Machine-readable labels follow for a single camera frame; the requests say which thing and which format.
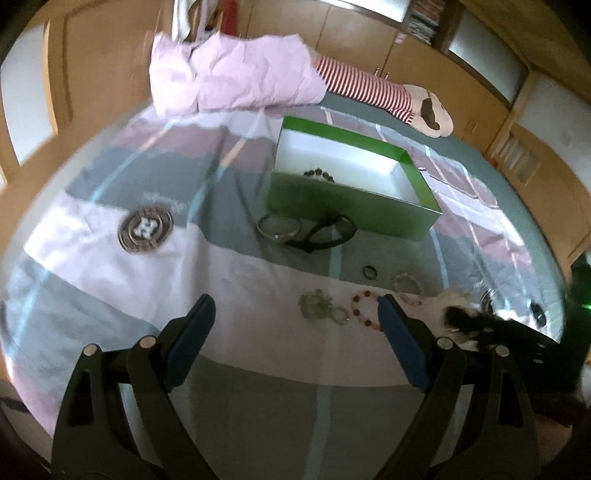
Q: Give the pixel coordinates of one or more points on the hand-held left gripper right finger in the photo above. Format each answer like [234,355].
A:
[406,341]

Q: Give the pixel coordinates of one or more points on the pink duvet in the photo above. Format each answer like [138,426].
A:
[240,74]

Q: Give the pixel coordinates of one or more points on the striped plush toy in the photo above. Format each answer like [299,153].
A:
[360,85]

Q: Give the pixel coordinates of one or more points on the wooden wall cabinets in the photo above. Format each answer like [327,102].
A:
[369,41]

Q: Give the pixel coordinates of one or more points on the wooden headboard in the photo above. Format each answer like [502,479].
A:
[106,92]

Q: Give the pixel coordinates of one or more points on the stack of magazines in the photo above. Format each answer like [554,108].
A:
[425,18]

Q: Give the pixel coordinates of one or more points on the wooden footboard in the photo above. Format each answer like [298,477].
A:
[540,184]

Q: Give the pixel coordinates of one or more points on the green cardboard box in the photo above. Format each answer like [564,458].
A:
[323,203]

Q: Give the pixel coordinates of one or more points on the printed checked bed sheet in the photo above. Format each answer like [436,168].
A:
[138,286]

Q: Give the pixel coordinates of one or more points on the black wrist watch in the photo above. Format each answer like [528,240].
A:
[304,245]

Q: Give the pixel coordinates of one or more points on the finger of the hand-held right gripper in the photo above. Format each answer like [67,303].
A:
[517,334]

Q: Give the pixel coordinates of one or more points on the hanging grey clothes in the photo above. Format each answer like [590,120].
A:
[184,18]

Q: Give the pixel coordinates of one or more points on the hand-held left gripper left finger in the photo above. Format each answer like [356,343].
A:
[184,344]

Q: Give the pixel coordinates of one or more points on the silver bangle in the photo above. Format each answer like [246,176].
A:
[277,237]

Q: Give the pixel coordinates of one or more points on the green mattress cover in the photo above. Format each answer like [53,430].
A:
[480,161]

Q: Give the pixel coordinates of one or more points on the frosted glass cabinet door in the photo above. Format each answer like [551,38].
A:
[489,60]
[369,5]

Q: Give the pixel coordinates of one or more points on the red cloth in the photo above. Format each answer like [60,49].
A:
[231,16]

